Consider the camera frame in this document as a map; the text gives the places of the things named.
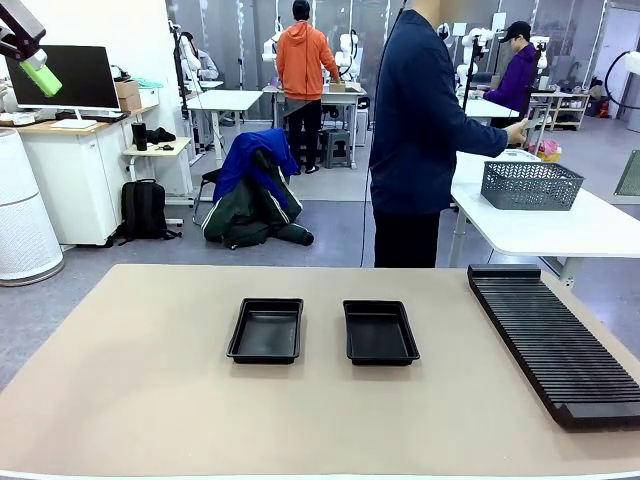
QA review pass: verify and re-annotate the white side table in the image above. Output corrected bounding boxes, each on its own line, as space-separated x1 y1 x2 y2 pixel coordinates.
448 148 640 290

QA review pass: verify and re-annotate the person in navy jacket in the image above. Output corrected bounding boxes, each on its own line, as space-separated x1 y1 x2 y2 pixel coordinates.
368 0 510 269

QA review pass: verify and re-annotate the person's navy right forearm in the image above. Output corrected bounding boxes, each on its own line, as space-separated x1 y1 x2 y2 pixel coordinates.
447 112 510 157

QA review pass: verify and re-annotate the black backpack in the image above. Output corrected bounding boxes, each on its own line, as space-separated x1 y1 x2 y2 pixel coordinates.
115 178 183 247

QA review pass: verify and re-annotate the pink bag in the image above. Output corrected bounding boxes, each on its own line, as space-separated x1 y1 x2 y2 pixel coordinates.
533 138 563 163

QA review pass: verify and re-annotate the small wooden top side table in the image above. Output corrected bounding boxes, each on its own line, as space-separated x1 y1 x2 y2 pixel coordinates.
122 137 196 207

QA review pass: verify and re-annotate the person's right hand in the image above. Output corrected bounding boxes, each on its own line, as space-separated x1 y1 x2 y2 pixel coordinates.
503 119 530 147

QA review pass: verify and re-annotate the cardboard box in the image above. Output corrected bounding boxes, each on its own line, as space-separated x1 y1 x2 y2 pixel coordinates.
114 78 143 113

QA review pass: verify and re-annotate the grey background workbench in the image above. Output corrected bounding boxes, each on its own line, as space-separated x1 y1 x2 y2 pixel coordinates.
262 83 369 167

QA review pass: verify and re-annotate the black cloth bundle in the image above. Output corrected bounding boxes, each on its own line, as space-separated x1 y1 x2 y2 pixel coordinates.
146 126 178 147

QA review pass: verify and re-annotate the black slotted board rack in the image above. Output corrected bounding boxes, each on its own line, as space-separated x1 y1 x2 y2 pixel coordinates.
467 263 640 431

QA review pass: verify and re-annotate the grey plastic stool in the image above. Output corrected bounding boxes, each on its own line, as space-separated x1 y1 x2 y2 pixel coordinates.
323 128 354 170

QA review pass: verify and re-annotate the grey mesh basket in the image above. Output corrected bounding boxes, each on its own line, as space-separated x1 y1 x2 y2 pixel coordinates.
480 160 585 212

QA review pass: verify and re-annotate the person in orange hoodie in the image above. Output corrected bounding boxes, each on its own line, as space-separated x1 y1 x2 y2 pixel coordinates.
275 0 342 175

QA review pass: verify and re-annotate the white cabinet with wooden top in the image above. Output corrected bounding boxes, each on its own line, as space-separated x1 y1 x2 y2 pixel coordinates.
14 104 161 248

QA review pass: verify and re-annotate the black ESD tray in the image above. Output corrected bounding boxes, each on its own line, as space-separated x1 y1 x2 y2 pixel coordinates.
342 299 421 367
226 298 305 365

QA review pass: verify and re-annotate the white background desk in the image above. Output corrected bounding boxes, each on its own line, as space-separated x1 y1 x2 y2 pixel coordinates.
185 89 265 154

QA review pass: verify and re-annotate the chair with draped jackets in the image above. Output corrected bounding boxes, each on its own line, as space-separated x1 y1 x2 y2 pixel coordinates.
192 128 315 250

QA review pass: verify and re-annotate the seated person in grey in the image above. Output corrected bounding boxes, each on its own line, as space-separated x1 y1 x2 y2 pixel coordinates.
178 31 220 84

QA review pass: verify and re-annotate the person in purple hoodie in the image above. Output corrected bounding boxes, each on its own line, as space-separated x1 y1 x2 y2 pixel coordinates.
482 20 542 129

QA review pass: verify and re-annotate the white storage shelf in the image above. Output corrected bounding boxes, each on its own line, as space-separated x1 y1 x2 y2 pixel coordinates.
528 88 592 133

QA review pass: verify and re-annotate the black computer monitor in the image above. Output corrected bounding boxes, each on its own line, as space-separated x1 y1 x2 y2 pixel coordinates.
4 44 122 131

